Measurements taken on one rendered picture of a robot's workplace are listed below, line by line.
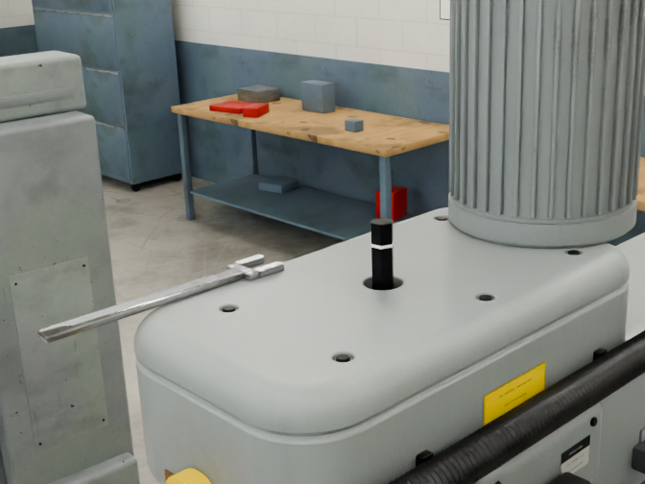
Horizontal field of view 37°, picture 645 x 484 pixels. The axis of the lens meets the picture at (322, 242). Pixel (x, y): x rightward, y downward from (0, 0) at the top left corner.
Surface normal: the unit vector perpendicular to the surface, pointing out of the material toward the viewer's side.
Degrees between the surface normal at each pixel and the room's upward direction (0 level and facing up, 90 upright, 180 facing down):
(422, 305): 0
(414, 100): 90
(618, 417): 90
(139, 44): 90
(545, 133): 90
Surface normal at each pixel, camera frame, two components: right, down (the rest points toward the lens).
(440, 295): -0.04, -0.94
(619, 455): 0.68, 0.21
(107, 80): -0.73, 0.25
